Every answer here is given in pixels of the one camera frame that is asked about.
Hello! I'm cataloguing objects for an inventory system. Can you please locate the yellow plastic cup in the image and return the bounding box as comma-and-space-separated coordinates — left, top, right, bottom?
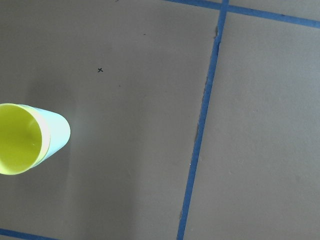
0, 103, 51, 175

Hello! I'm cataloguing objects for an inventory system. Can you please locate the light green plastic cup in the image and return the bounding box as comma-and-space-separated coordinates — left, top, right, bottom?
34, 107, 71, 165

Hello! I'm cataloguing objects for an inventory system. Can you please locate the brown paper table cover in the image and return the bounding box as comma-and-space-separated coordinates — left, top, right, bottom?
0, 0, 320, 240

